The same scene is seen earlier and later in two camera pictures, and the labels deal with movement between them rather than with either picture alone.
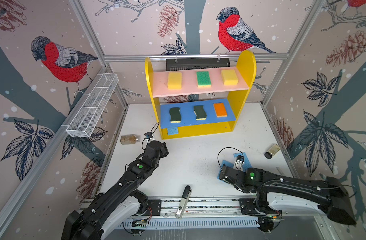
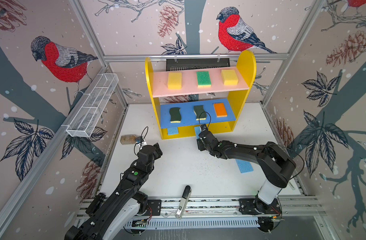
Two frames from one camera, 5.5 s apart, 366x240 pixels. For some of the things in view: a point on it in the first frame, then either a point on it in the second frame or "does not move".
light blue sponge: (227, 164) → (198, 130)
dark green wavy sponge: (200, 112) does not move
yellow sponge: (174, 80) does not move
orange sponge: (220, 110) does not move
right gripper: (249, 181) → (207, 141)
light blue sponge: (173, 130) does not move
